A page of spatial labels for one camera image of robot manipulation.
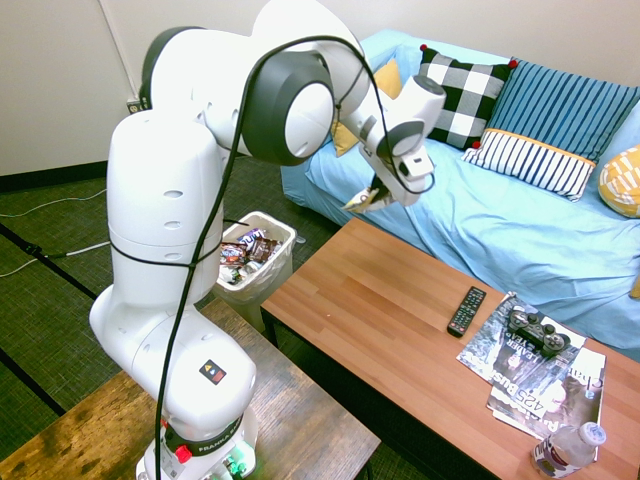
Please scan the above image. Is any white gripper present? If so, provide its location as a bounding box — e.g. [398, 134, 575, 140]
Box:
[360, 145, 427, 208]

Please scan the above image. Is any yellow white chip bag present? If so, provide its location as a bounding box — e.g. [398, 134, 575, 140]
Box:
[341, 185, 397, 214]

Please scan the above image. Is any white plastic trash bin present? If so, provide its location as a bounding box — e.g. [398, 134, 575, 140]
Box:
[213, 210, 299, 334]

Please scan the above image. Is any plain mustard yellow pillow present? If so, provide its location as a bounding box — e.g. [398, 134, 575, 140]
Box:
[330, 59, 404, 158]

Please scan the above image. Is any reddish wood coffee table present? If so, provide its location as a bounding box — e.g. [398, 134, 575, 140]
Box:
[260, 217, 640, 480]

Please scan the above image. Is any black white checkered pillow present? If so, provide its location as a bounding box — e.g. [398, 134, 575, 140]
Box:
[417, 43, 519, 152]

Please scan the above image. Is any light blue covered sofa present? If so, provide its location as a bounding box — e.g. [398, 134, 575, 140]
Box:
[279, 28, 640, 351]

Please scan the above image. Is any brown snack wrapper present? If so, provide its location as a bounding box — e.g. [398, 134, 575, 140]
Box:
[249, 237, 282, 264]

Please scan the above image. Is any black TV remote control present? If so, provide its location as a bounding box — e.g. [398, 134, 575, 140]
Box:
[446, 285, 489, 340]

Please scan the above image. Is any white navy striped pillow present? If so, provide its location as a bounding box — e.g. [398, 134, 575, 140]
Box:
[460, 127, 598, 203]

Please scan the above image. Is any red snack wrapper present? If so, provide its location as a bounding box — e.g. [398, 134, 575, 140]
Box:
[219, 242, 249, 269]

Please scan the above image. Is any magazine with dark portrait cover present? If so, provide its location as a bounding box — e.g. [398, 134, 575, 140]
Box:
[455, 291, 588, 387]

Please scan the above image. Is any blue striped pillow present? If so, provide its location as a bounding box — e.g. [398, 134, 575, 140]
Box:
[487, 58, 640, 164]

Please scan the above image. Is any black game controller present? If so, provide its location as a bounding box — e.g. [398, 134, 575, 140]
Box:
[505, 307, 573, 359]

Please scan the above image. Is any yellow white patterned bolster pillow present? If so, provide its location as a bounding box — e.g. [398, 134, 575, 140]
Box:
[597, 144, 640, 220]

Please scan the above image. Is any rustic dark wood robot table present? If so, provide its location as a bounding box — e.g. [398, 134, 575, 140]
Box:
[0, 298, 383, 480]

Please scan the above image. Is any magazine beneath the pile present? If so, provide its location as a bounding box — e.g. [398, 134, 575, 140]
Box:
[490, 407, 600, 462]

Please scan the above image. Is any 425 Business magazine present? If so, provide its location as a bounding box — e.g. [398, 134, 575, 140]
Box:
[485, 346, 608, 444]

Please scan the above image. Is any clear plastic hint water bottle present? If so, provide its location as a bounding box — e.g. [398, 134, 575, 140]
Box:
[530, 421, 608, 480]

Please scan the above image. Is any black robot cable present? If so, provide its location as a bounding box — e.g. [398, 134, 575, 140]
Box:
[153, 34, 437, 480]

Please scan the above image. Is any white floor cable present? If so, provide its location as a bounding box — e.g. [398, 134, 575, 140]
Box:
[0, 240, 112, 279]
[0, 188, 109, 219]

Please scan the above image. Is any black camera tripod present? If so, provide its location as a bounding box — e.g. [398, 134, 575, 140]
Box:
[0, 222, 100, 416]

